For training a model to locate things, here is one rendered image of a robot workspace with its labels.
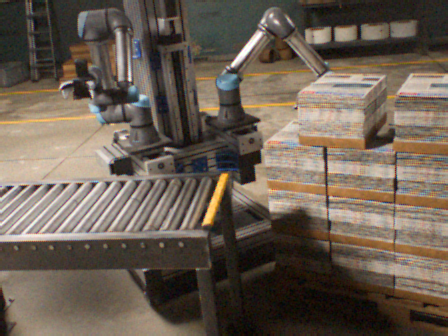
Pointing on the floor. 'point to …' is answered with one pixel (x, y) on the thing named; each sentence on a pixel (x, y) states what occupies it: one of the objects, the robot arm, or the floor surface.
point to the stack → (360, 223)
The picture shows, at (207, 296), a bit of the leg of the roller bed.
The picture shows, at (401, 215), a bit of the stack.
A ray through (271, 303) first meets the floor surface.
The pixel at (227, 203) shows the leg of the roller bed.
